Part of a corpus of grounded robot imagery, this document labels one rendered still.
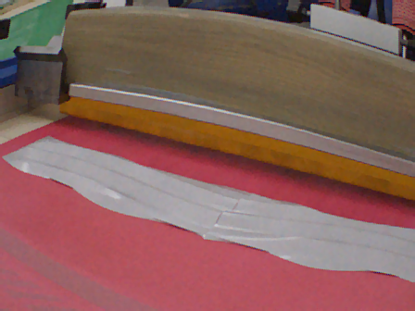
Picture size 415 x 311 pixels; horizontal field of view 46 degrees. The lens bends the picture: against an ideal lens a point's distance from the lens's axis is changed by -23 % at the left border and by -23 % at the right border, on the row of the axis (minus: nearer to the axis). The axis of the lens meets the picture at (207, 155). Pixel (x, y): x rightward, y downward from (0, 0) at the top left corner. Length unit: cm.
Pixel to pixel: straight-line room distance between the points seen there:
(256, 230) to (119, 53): 19
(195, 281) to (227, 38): 19
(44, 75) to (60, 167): 12
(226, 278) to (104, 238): 7
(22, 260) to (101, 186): 11
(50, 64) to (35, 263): 24
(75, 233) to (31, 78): 22
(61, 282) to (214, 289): 7
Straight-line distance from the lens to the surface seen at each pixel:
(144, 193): 35
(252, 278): 28
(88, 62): 46
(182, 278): 28
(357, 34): 65
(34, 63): 49
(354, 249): 30
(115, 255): 29
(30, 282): 26
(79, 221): 32
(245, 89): 40
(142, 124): 45
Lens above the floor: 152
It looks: 47 degrees down
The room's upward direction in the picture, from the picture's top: 14 degrees counter-clockwise
